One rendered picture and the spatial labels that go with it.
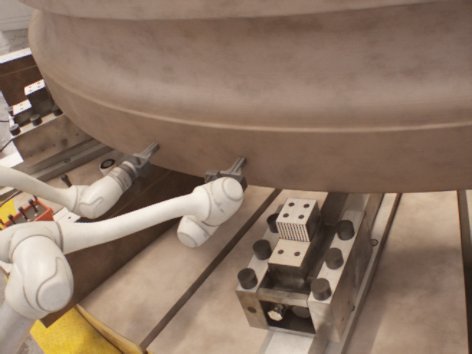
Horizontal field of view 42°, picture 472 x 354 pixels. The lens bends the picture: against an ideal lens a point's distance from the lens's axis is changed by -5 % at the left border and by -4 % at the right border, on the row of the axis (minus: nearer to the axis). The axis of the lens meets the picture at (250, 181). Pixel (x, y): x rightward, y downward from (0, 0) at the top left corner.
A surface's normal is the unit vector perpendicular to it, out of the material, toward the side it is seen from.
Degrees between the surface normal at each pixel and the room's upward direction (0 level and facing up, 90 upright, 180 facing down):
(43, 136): 90
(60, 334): 0
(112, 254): 90
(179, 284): 0
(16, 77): 90
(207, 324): 0
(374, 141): 90
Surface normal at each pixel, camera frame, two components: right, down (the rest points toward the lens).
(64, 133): 0.37, 0.51
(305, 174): -0.37, 0.65
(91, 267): 0.68, 0.31
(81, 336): -0.25, -0.76
